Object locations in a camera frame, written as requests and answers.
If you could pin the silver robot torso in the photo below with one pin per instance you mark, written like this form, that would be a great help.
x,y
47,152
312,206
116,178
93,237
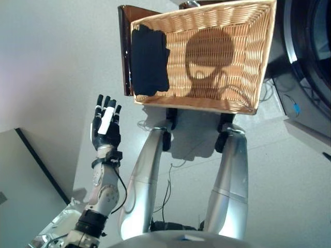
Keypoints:
x,y
186,240

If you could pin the grey front-load washing machine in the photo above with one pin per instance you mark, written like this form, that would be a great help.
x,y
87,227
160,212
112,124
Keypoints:
x,y
310,64

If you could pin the black folded garment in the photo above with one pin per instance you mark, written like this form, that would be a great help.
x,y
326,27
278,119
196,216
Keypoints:
x,y
150,62

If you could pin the silver robot leg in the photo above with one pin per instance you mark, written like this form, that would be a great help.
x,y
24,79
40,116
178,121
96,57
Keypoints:
x,y
144,180
230,180

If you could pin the grey wall socket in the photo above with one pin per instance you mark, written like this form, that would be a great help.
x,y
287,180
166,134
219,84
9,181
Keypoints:
x,y
3,197

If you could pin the silver left robot leg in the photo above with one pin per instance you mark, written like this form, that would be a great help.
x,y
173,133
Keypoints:
x,y
144,180

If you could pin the rectangular wicker laundry basket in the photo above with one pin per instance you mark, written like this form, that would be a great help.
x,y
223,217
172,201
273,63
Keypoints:
x,y
219,85

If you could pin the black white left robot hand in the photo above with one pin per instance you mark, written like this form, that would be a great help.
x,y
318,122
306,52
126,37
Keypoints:
x,y
108,134

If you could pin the silver right robot leg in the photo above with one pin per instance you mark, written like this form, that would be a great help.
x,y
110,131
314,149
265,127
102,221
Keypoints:
x,y
230,180

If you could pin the brown acrylic stand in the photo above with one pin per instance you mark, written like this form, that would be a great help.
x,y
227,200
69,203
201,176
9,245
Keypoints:
x,y
124,51

